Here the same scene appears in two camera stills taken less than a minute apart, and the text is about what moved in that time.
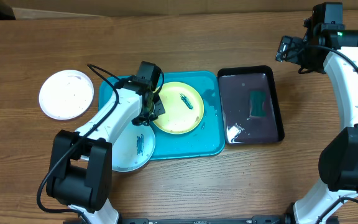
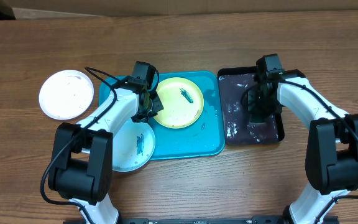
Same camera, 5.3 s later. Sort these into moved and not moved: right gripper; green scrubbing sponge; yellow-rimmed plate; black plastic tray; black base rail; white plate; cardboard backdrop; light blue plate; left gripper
Moved: right gripper; green scrubbing sponge; yellow-rimmed plate
Not moved: black plastic tray; light blue plate; cardboard backdrop; left gripper; black base rail; white plate
